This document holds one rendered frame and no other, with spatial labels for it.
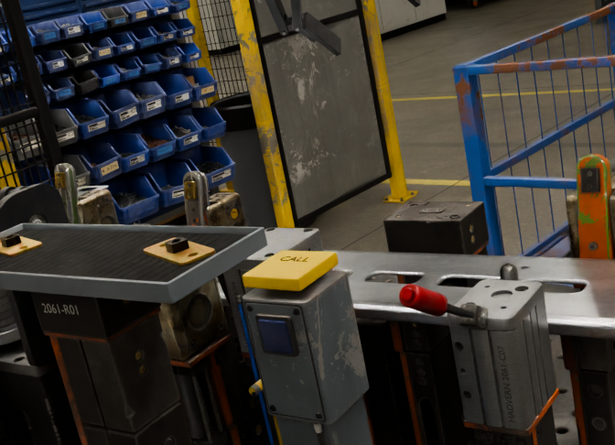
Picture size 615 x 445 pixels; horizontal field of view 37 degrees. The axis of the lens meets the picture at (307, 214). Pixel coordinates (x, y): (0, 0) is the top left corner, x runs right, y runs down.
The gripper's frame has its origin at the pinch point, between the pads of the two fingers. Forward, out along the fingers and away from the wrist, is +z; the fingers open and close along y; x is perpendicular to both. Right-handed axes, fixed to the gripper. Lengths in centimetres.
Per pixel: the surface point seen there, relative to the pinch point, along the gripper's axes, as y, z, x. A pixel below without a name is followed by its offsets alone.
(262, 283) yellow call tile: 6, -24, -52
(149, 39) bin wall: -192, 92, 186
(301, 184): -198, 194, 167
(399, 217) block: -9.8, 17.2, -18.9
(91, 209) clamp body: -74, 7, 6
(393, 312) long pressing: -2.4, 5.0, -40.9
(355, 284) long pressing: -10.2, 7.8, -33.3
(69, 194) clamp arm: -74, 2, 6
